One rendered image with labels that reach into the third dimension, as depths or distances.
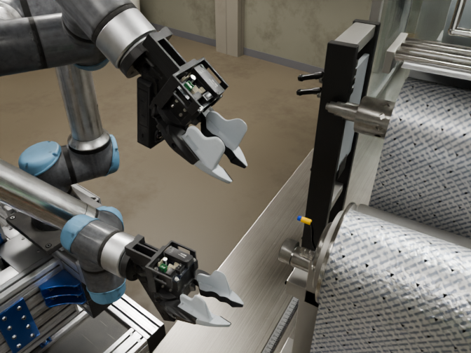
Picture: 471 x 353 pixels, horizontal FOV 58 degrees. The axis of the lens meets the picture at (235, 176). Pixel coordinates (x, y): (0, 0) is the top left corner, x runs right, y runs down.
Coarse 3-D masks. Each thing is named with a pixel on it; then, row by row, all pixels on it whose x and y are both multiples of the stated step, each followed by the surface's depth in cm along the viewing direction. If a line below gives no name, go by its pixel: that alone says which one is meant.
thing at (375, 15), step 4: (372, 0) 129; (376, 0) 129; (380, 0) 128; (372, 4) 130; (376, 4) 129; (380, 4) 129; (372, 8) 130; (376, 8) 130; (380, 8) 129; (372, 12) 131; (376, 12) 130; (380, 12) 130; (372, 16) 132; (376, 16) 131; (380, 16) 132; (372, 20) 132; (376, 20) 132
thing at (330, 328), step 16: (320, 320) 58; (336, 320) 56; (352, 320) 55; (320, 336) 60; (336, 336) 58; (352, 336) 57; (368, 336) 55; (384, 336) 53; (320, 352) 62; (336, 352) 60; (352, 352) 58; (368, 352) 57; (384, 352) 55; (400, 352) 54; (416, 352) 52
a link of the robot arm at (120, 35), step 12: (132, 12) 55; (108, 24) 53; (120, 24) 53; (132, 24) 54; (144, 24) 55; (108, 36) 54; (120, 36) 54; (132, 36) 54; (144, 36) 55; (108, 48) 55; (120, 48) 54; (132, 48) 54; (120, 60) 55
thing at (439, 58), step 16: (400, 48) 67; (416, 48) 66; (432, 48) 65; (448, 48) 66; (464, 48) 66; (384, 64) 65; (416, 64) 65; (432, 64) 62; (448, 64) 61; (464, 64) 60
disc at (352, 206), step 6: (354, 204) 58; (348, 210) 55; (354, 210) 60; (342, 216) 54; (342, 222) 53; (336, 228) 53; (336, 234) 52; (330, 246) 52; (330, 252) 52; (324, 258) 52; (324, 264) 52; (324, 270) 52; (324, 276) 53; (318, 282) 53; (318, 288) 53; (318, 294) 54; (318, 300) 56
